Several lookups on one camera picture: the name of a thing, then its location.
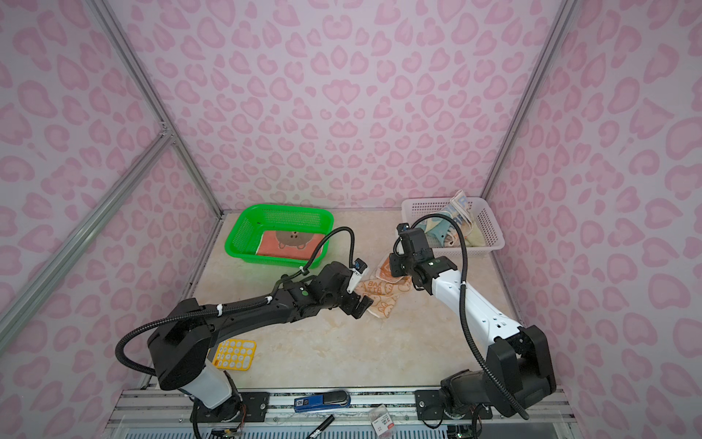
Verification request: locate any cream orange patterned towel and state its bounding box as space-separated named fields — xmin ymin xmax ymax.
xmin=355 ymin=257 xmax=413 ymax=319

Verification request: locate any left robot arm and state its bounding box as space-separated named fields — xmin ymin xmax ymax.
xmin=147 ymin=259 xmax=372 ymax=412

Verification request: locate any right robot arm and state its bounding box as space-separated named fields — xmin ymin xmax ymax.
xmin=389 ymin=254 xmax=557 ymax=420

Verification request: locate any white plastic basket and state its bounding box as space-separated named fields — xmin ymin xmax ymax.
xmin=401 ymin=197 xmax=506 ymax=257

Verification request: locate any white blue lettered towel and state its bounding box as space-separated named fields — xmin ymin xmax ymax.
xmin=433 ymin=190 xmax=475 ymax=247

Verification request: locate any green plastic basket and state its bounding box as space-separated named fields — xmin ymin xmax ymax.
xmin=225 ymin=204 xmax=335 ymax=268

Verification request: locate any blue stapler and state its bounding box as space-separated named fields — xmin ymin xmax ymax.
xmin=292 ymin=390 xmax=351 ymax=413

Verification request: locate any small plastic bag red label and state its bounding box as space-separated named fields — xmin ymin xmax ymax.
xmin=369 ymin=404 xmax=395 ymax=439

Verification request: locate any yellow calculator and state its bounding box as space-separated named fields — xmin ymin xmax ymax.
xmin=212 ymin=338 xmax=257 ymax=371

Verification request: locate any black pen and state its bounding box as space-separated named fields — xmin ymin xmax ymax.
xmin=306 ymin=414 xmax=336 ymax=439

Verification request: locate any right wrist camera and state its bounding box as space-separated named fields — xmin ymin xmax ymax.
xmin=393 ymin=223 xmax=433 ymax=261

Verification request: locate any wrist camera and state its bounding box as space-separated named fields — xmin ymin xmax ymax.
xmin=393 ymin=223 xmax=433 ymax=261
xmin=347 ymin=258 xmax=367 ymax=294

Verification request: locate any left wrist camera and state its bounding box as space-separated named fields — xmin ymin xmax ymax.
xmin=347 ymin=258 xmax=367 ymax=294

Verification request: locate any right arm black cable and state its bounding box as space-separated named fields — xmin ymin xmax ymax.
xmin=408 ymin=212 xmax=530 ymax=421

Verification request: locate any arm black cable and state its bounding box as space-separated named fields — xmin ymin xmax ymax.
xmin=408 ymin=212 xmax=530 ymax=421
xmin=113 ymin=226 xmax=358 ymax=439

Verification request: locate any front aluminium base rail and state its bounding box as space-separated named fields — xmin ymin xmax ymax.
xmin=103 ymin=386 xmax=582 ymax=438

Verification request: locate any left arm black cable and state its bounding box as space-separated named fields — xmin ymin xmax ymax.
xmin=113 ymin=226 xmax=358 ymax=439

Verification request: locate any aluminium frame rail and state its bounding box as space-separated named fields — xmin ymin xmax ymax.
xmin=1 ymin=1 xmax=224 ymax=352

